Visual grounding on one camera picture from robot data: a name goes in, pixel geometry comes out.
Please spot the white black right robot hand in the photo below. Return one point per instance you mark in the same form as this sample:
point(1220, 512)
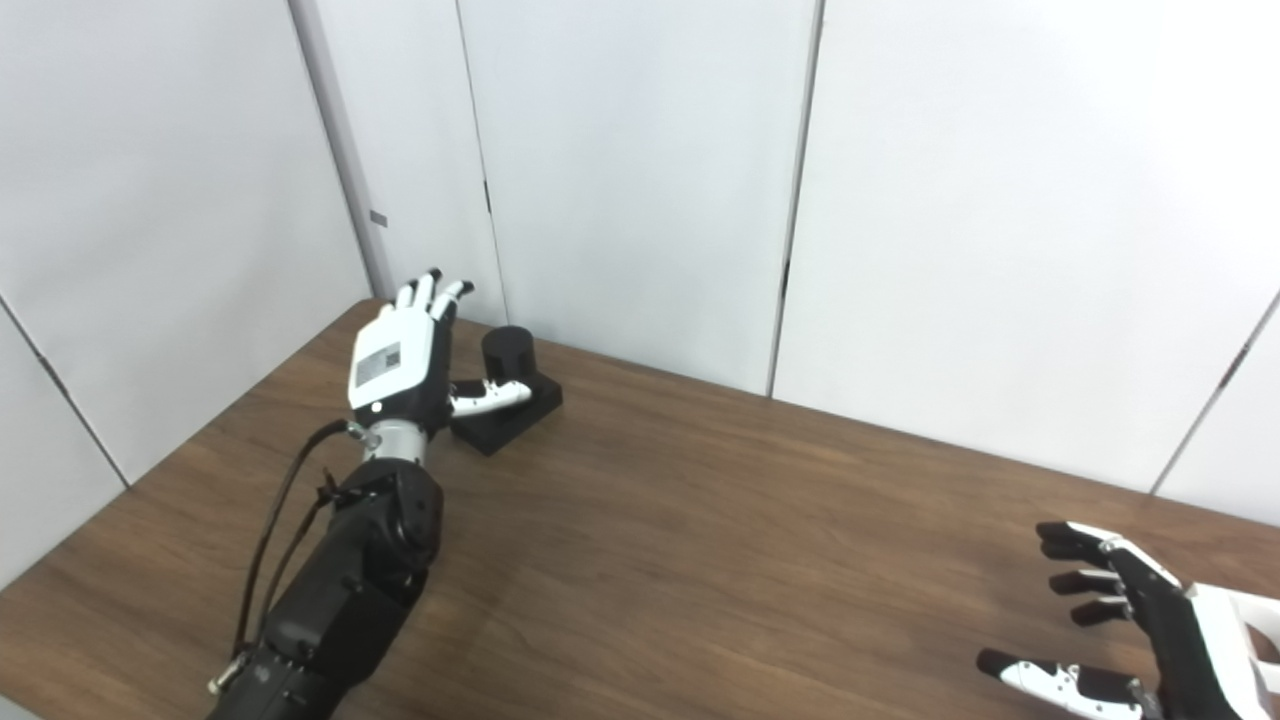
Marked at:
point(1170, 640)

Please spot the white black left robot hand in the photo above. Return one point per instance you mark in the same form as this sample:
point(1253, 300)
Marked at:
point(395, 360)

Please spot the black peg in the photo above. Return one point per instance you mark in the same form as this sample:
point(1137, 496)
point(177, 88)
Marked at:
point(508, 355)

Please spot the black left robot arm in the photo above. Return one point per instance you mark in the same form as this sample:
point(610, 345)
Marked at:
point(340, 600)

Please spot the grey wall post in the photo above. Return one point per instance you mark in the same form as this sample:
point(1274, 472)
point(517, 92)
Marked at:
point(341, 140)

